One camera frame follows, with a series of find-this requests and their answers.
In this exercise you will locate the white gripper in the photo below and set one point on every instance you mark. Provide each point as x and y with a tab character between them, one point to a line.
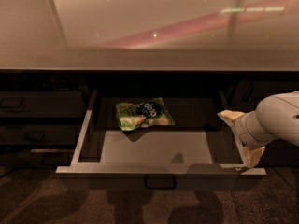
242	129

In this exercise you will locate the grey drawer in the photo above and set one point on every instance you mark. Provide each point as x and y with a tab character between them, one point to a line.
39	135
41	104
37	158
198	152

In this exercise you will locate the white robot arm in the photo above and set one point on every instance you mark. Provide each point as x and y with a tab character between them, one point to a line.
275	117

